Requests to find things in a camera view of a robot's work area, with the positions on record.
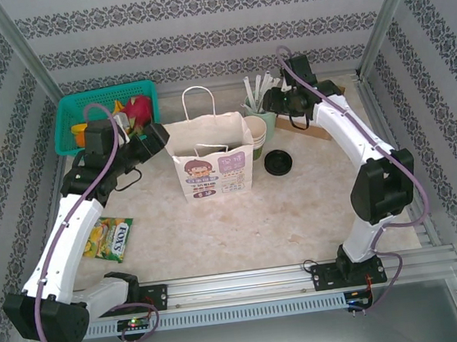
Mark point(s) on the white printed paper bag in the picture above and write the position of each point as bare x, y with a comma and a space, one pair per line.
208, 140

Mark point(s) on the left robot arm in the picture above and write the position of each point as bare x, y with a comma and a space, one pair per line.
67, 239

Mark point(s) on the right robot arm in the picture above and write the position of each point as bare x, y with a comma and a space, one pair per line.
344, 133

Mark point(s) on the white wrapped straw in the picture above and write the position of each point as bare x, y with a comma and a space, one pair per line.
276, 81
268, 79
249, 92
245, 106
257, 91

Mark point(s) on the pale green mug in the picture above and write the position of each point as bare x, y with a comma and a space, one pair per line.
271, 127

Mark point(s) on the stack of green paper cups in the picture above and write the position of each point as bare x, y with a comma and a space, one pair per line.
256, 128

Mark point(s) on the pink dragon fruit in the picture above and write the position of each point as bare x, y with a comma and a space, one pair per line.
138, 107

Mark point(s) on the brown cardboard box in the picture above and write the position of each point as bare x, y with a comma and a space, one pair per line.
315, 132

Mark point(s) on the orange carrot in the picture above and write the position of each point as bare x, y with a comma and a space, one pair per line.
80, 140

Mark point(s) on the yellow banana bunch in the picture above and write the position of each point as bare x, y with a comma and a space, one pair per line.
78, 129

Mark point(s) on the black plastic cup lid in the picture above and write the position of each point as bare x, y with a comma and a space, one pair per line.
278, 162

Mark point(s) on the green yellow candy bag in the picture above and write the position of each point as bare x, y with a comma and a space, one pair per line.
112, 240

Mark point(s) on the teal plastic basket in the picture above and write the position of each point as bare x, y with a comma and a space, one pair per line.
72, 104

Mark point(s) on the left small circuit board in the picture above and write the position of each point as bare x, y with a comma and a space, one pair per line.
132, 324

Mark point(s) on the small circuit board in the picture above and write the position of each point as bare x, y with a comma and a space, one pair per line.
132, 324
359, 300

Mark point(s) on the right small circuit board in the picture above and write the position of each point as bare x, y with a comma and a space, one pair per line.
359, 300

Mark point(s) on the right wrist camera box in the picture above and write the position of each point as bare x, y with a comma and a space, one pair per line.
285, 83

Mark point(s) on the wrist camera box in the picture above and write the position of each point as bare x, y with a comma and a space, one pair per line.
122, 125
285, 83

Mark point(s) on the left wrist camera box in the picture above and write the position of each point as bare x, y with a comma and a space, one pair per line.
122, 125

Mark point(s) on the right aluminium table side rail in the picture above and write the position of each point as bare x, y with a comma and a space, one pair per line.
380, 120

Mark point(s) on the right aluminium frame post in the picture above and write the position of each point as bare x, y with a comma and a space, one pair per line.
388, 12

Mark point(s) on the aluminium frame post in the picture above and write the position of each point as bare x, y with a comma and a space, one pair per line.
388, 12
20, 50

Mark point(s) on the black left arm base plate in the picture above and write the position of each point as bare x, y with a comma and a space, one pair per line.
158, 296

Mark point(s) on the left aluminium frame post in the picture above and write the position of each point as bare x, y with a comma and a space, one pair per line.
20, 50

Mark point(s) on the aluminium mounting rail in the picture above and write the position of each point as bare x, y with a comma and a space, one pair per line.
241, 285

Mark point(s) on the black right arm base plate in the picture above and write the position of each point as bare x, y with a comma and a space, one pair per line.
323, 276

